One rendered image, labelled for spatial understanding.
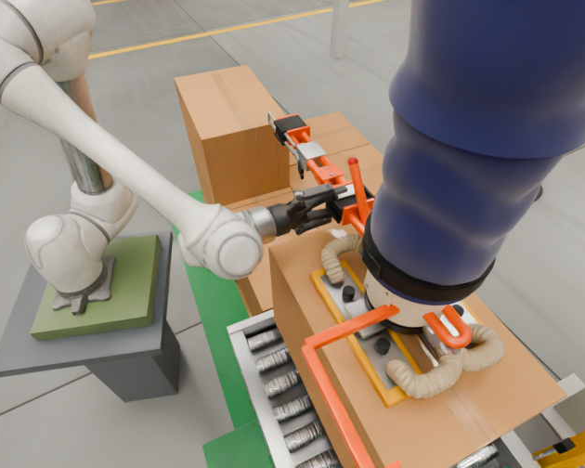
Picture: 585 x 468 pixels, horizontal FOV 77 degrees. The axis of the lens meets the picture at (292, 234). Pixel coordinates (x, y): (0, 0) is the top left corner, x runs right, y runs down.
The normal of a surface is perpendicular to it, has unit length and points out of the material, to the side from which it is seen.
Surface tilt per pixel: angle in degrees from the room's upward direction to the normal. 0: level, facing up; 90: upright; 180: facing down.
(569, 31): 78
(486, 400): 0
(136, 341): 0
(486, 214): 67
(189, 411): 0
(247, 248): 60
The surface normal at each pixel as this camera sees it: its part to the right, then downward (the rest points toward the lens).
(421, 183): -0.71, 0.38
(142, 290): -0.04, -0.66
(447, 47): -0.83, 0.46
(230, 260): 0.48, 0.18
